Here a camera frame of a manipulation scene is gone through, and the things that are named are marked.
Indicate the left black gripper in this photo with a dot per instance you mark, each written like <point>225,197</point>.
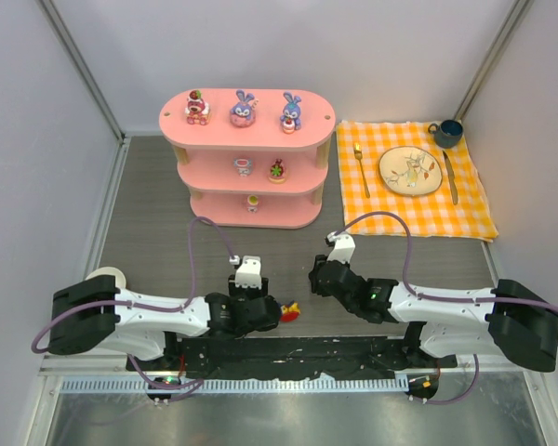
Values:
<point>270,313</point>

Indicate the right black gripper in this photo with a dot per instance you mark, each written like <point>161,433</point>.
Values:
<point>328,277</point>

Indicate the red yellow bird toy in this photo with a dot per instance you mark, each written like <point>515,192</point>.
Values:
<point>290,312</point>

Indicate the pink bear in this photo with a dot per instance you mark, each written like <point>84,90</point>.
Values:
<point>197,110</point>
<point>277,172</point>

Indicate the purple bunny with cake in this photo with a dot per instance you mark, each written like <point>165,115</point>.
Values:
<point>291,114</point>

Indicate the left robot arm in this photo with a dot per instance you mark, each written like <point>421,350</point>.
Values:
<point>96,313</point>

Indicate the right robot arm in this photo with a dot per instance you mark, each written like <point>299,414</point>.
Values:
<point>508,320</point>

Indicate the pink three-tier wooden shelf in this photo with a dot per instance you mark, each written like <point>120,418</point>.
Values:
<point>205,155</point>

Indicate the white pink toy middle shelf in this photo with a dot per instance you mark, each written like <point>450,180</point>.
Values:
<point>243,166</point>

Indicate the pink toy with yellow hat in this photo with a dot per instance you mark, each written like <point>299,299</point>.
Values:
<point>252,203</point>

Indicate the gold fork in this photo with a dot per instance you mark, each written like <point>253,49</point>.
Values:
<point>359,158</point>

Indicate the cream decorated ceramic plate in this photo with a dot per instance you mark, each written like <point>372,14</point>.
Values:
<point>410,171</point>

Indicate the white ceramic bowl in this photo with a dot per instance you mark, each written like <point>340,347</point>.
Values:
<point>119,276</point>

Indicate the yellow white checkered cloth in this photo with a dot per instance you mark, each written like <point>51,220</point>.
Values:
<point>426,216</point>

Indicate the gold knife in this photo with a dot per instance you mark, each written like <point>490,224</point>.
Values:
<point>451,179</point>

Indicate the dark blue ceramic mug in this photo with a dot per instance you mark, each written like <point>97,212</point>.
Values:
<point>447,134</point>

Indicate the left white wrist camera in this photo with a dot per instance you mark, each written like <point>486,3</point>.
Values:
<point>247,272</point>

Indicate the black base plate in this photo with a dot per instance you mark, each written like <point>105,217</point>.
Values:
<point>293,358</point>

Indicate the white slotted cable duct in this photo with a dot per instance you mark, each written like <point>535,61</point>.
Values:
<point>323,384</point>

